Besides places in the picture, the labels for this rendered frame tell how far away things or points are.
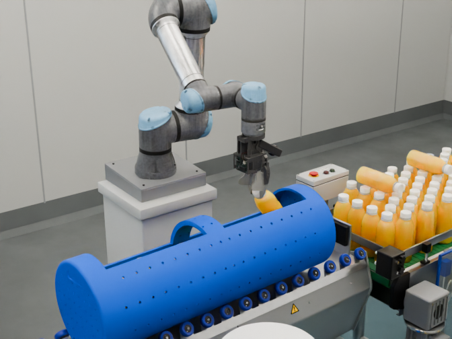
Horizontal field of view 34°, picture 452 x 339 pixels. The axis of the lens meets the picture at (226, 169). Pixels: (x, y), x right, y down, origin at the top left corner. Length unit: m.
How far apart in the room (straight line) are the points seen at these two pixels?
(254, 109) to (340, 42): 4.25
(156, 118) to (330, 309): 0.89
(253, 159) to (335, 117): 4.36
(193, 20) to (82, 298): 1.00
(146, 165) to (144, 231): 0.24
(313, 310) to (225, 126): 3.44
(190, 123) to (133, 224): 0.41
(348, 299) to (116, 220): 0.88
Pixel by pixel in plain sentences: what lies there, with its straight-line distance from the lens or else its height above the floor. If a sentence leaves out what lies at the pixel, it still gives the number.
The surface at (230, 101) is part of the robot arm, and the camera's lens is 2.30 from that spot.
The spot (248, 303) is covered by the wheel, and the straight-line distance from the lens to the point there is 2.37.
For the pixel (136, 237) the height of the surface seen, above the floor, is 1.02.
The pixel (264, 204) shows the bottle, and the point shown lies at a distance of 2.39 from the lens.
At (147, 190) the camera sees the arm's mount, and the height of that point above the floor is 1.19.
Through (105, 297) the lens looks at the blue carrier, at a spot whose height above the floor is 1.18.
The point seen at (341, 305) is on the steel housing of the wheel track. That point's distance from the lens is 2.68.
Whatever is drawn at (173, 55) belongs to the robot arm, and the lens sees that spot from 2.37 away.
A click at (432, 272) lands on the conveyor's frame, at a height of 0.85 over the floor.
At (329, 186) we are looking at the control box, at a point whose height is 1.06.
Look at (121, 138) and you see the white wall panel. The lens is 5.37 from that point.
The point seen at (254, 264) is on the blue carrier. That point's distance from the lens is 2.28.
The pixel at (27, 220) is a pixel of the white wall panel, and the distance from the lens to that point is 5.22.
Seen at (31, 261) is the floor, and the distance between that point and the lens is 4.80.
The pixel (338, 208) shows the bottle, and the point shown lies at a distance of 2.84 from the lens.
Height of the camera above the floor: 2.20
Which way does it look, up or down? 21 degrees down
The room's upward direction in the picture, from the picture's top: straight up
